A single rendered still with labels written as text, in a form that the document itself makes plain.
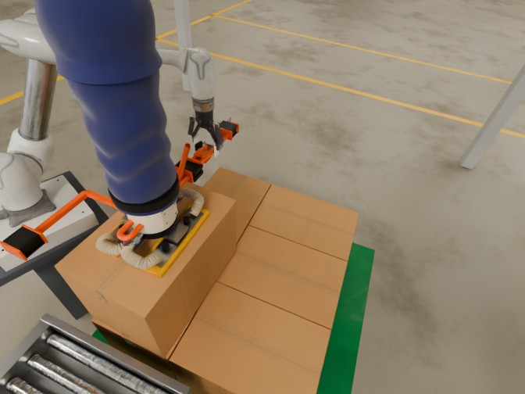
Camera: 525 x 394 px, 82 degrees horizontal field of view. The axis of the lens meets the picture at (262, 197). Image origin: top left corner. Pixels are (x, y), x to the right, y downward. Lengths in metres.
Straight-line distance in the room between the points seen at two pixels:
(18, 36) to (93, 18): 0.59
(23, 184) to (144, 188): 0.73
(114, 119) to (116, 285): 0.58
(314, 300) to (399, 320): 0.90
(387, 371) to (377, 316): 0.33
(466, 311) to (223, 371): 1.78
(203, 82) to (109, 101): 0.49
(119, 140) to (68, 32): 0.26
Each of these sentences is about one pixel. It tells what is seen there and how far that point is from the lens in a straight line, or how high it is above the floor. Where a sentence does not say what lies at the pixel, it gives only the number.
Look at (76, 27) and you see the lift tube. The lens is 0.76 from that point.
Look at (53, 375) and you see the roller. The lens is 1.58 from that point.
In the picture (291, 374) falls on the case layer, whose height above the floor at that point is 0.54.
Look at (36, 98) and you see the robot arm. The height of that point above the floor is 1.27.
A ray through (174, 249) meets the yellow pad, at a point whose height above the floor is 0.97.
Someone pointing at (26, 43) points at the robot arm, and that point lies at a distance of 1.30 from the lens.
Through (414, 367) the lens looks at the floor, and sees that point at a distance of 2.26.
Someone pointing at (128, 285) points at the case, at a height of 0.94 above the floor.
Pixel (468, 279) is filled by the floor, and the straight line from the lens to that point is 2.81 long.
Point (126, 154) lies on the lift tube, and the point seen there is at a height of 1.39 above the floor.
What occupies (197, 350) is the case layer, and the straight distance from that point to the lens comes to 1.45.
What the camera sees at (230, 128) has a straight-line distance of 1.53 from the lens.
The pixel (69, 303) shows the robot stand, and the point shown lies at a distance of 2.14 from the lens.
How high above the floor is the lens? 1.92
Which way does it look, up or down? 45 degrees down
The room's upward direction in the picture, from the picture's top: 6 degrees clockwise
